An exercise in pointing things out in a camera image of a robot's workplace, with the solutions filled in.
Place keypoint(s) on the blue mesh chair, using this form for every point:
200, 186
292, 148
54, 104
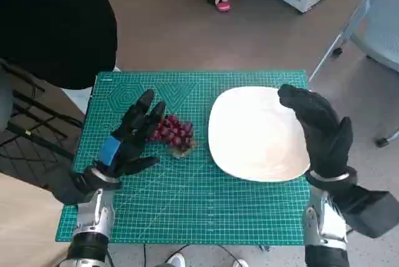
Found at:
380, 30

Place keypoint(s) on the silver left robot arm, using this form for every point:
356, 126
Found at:
93, 214

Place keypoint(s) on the white shoe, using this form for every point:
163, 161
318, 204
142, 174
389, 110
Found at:
240, 263
175, 260

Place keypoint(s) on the red toy grape bunch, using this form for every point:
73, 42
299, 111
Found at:
174, 133

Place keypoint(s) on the white square plate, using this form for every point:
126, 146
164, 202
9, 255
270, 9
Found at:
255, 133

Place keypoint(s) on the green cutting mat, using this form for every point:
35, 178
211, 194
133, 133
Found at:
187, 198

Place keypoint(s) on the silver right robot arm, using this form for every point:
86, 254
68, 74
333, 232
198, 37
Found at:
324, 226

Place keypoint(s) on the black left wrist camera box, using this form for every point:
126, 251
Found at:
70, 186

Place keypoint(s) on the person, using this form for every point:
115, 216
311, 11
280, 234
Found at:
56, 14

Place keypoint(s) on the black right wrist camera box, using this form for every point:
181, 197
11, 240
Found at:
371, 214

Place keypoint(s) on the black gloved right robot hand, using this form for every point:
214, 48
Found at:
324, 136

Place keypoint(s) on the small black clip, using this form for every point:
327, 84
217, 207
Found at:
264, 247

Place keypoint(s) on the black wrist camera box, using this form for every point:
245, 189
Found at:
371, 214
70, 186

